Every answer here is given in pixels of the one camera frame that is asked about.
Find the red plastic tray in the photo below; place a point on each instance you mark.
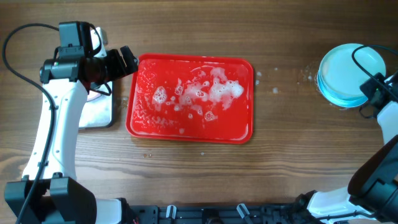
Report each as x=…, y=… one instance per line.
x=192, y=98

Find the light blue plate bottom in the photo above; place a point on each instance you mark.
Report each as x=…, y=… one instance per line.
x=339, y=78

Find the light blue plate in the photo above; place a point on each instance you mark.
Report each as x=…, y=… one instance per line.
x=339, y=104
x=329, y=93
x=339, y=78

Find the black metal water tray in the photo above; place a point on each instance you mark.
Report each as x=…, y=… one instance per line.
x=98, y=113

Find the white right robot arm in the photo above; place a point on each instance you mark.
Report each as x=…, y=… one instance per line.
x=372, y=191

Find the light blue plate top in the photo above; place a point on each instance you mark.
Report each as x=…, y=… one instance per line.
x=329, y=93

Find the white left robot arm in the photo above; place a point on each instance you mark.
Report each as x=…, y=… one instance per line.
x=48, y=191

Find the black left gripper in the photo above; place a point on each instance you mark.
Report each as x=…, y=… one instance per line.
x=118, y=63

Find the pink cleaning sponge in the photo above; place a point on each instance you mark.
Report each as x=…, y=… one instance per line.
x=92, y=95

